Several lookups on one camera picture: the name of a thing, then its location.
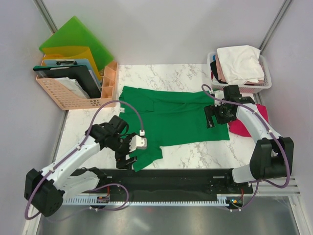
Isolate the white laundry basket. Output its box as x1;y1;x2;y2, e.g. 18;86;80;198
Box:
207;51;272;94

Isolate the white cable duct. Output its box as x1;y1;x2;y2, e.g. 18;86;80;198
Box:
63;194;229;206

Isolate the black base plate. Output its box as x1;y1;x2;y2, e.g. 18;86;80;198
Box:
78;168;254;196

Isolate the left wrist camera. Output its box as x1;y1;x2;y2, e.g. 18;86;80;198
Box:
129;130;147;152

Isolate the yellow plastic folder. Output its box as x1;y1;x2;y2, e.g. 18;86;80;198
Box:
42;45;101;79

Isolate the pink t shirt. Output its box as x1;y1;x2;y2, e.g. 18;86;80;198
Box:
216;57;264;86

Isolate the black binder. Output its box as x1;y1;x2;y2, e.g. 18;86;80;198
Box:
33;65;101;98

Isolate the green t shirt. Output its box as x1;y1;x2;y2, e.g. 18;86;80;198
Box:
119;86;230;171

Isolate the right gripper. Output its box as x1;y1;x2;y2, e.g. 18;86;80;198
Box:
204;102;237;128

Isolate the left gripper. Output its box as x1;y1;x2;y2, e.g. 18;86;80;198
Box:
109;133;137;170

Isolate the blue clipboard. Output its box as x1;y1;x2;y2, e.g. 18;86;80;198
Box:
44;58;102;85

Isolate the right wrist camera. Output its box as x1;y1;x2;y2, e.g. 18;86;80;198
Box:
213;90;224;107

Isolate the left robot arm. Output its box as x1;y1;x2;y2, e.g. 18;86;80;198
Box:
24;116;147;217

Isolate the red t shirt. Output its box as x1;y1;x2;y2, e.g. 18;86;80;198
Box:
228;104;268;137

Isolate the peach file organizer basket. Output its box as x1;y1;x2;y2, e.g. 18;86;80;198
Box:
36;60;119;110

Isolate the black t shirt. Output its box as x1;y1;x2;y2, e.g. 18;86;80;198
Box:
210;61;218;79

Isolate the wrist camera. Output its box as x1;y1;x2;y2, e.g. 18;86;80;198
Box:
213;90;224;107
129;130;147;152

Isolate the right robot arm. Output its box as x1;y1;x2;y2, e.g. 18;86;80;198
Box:
201;84;294;193

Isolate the green plastic folder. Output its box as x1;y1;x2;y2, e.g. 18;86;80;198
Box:
39;16;114;69

